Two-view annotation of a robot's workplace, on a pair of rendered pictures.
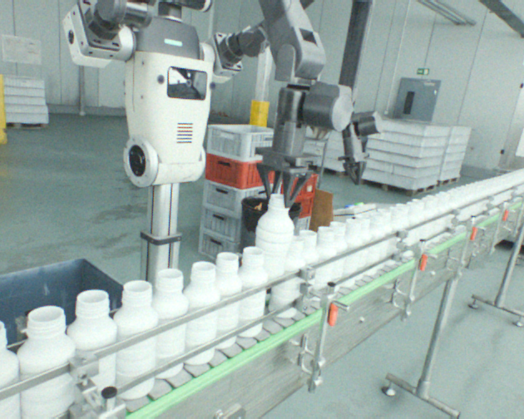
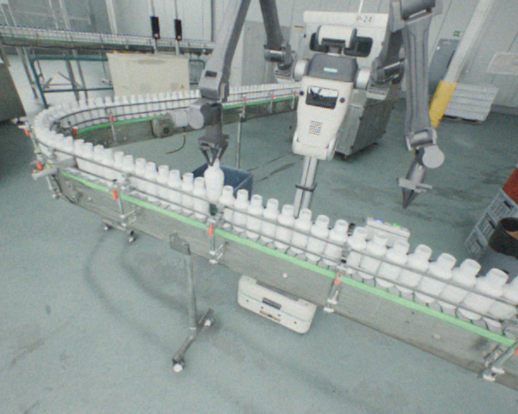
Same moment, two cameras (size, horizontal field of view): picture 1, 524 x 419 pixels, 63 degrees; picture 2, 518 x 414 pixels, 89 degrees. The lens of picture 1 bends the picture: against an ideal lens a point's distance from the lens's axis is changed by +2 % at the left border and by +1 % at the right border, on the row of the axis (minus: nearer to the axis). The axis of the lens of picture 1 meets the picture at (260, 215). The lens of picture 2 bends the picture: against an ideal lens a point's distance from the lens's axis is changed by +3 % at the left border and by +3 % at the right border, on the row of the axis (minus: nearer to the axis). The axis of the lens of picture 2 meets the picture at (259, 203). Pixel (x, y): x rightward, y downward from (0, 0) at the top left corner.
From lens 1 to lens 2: 112 cm
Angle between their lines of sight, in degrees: 65
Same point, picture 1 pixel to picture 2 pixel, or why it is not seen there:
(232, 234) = not seen: hidden behind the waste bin
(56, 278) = (241, 176)
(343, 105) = (194, 115)
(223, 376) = (173, 217)
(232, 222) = not seen: hidden behind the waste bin
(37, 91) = (489, 96)
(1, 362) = (117, 162)
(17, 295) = (228, 175)
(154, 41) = (316, 70)
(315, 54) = (209, 85)
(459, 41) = not seen: outside the picture
